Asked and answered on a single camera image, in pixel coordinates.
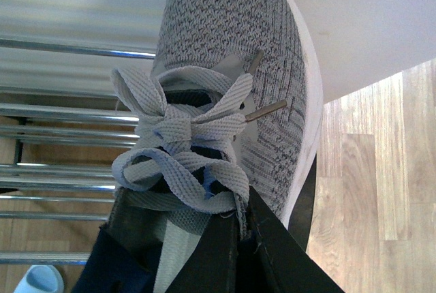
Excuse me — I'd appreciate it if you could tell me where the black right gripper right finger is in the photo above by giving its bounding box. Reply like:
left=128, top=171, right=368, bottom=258
left=235, top=187, right=343, bottom=292

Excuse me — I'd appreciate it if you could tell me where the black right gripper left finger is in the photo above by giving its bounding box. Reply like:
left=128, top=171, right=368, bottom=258
left=105, top=188, right=238, bottom=292

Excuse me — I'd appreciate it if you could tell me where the grey knit sneaker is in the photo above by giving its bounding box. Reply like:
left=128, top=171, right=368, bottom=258
left=71, top=0, right=323, bottom=293

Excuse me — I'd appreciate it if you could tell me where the black metal shoe rack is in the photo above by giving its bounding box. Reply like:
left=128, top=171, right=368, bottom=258
left=0, top=35, right=324, bottom=266

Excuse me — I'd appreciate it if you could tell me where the light blue slide sandal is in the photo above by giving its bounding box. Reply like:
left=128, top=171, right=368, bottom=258
left=14, top=265, right=65, bottom=293

